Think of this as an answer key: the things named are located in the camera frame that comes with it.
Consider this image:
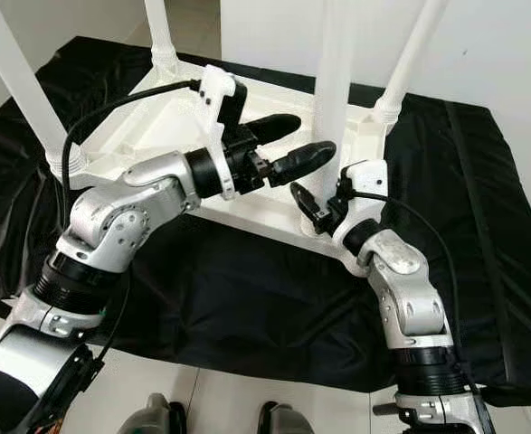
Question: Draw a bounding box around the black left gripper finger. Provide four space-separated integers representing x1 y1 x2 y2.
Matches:
247 113 304 146
267 140 338 186

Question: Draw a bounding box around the white plastic table leg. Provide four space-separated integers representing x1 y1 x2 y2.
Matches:
372 0 451 123
310 0 361 173
0 0 85 173
143 0 177 66

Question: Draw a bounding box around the white plastic children table top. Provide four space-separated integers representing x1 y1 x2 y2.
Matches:
48 52 402 277

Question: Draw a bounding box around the black table cloth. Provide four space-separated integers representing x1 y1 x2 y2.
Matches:
0 36 531 399

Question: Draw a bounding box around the grey right robot foot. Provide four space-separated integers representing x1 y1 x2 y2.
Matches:
256 400 311 434

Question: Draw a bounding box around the grey robot foot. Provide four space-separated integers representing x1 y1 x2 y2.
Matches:
120 393 175 434
256 400 311 434

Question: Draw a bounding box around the grey left robot foot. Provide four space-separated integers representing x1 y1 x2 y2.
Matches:
120 393 175 434

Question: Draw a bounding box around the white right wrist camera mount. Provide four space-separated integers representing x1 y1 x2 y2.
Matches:
333 160 391 250

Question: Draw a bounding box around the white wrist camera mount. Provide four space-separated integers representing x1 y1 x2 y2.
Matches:
333 160 391 250
197 63 248 195

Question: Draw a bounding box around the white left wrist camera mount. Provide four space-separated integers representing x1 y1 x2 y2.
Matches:
197 63 248 195

